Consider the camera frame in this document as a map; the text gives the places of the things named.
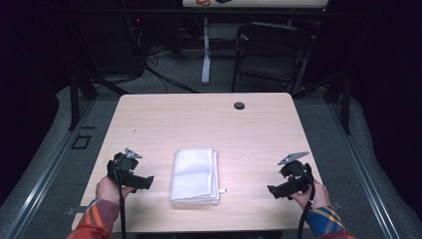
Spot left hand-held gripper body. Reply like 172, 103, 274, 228
105, 147, 143, 187

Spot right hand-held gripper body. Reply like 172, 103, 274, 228
277, 150, 315, 197

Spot white cloth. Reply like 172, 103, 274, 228
169, 146, 228, 205

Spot person's left hand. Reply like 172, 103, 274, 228
95, 175, 136, 205

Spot person's right hand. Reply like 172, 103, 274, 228
288, 178, 331, 211

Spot black tape rectangle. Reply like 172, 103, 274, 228
70, 132, 93, 150

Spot black metal stand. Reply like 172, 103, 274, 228
291, 70, 352, 135
67, 70, 131, 132

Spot dark equipment cabinet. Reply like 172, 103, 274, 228
79, 13, 147, 77

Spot black folding chair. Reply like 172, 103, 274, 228
231, 21, 314, 96

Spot white desk leg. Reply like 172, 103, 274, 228
200, 17, 213, 86

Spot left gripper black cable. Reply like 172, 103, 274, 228
112, 155, 128, 239

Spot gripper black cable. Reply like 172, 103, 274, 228
296, 169, 317, 239
112, 155, 128, 239

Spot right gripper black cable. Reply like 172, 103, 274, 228
296, 169, 317, 239

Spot metal floor rail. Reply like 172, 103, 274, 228
0, 99, 98, 239
325, 99, 403, 239

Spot black floor cable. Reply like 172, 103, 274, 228
142, 46, 201, 95

